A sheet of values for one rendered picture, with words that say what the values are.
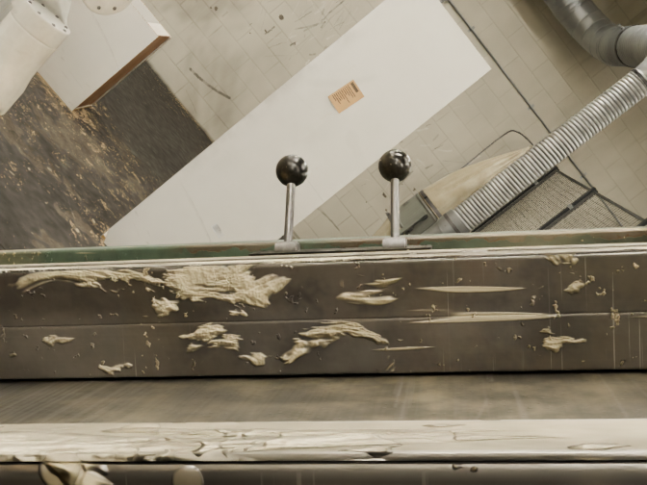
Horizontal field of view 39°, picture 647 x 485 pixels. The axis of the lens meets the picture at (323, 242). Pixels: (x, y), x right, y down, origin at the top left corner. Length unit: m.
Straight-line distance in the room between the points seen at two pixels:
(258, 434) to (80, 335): 0.45
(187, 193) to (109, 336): 4.10
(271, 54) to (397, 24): 4.51
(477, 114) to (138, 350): 8.54
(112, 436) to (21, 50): 0.97
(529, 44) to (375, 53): 4.68
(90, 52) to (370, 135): 2.09
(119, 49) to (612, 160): 5.23
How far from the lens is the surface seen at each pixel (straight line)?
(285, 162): 1.06
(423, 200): 6.72
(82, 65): 5.96
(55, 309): 0.61
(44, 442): 0.16
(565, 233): 1.23
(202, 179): 4.66
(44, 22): 1.11
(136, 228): 4.76
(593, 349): 0.56
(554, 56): 9.18
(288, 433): 0.16
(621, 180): 9.44
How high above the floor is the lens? 1.56
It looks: 8 degrees down
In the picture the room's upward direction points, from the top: 52 degrees clockwise
